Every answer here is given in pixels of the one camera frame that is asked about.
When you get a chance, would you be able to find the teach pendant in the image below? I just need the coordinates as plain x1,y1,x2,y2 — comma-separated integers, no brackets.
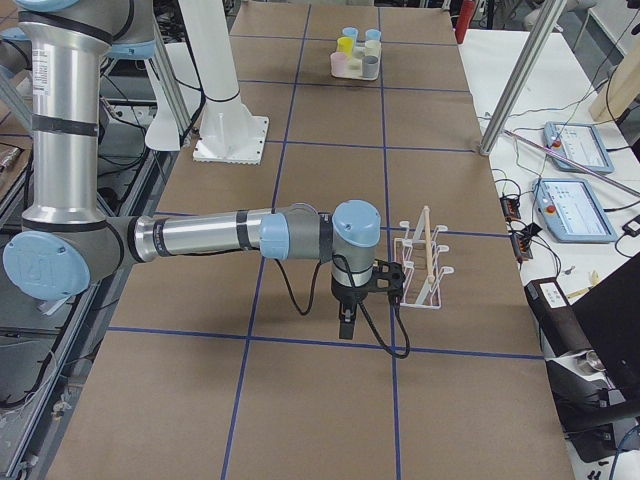
533,178,617,244
544,121,614,174

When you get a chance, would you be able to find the cream white cup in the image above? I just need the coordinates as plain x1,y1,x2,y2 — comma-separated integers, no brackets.
364,40,381,58

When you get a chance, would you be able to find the white wire cup rack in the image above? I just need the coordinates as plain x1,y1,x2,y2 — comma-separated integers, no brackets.
393,212,454,309

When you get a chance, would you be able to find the red fire extinguisher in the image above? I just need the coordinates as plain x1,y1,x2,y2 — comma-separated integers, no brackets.
454,0,476,45

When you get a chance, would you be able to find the near teach pendant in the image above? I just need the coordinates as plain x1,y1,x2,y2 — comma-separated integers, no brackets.
533,178,617,244

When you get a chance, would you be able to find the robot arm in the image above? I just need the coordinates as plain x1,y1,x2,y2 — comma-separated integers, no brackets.
3,1,381,339

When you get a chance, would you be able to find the cream plastic tray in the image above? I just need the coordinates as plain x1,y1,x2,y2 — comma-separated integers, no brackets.
338,42,374,81

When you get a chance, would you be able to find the yellow plastic cup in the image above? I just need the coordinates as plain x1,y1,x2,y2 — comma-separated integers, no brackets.
336,36,354,58

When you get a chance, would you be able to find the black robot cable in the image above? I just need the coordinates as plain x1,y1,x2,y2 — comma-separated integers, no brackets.
274,254,412,360

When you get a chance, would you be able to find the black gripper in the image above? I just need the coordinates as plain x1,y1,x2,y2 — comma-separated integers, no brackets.
331,279,370,340

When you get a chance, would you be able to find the wooden rack handle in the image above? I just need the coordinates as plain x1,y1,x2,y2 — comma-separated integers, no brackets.
423,205,435,286

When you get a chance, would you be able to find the light blue cup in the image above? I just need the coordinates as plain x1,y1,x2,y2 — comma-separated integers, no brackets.
365,29,381,43
342,26,359,42

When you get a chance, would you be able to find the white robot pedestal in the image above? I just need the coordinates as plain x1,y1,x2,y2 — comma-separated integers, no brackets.
144,0,269,166

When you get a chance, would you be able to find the grey plastic cup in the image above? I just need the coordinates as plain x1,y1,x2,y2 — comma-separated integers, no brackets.
361,55,380,80

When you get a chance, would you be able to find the far teach pendant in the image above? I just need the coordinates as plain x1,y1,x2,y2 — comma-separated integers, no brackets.
544,121,614,174

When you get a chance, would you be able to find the black computer monitor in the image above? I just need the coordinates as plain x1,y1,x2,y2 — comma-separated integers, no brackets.
572,256,640,398

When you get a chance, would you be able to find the aluminium frame post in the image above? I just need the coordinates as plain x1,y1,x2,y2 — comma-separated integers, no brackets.
479,0,567,156

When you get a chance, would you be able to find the pink plastic cup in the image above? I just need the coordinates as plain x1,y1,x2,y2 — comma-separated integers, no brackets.
330,51,349,78

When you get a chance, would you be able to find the long metal grabber stick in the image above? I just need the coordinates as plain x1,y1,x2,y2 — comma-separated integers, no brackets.
501,129,640,199

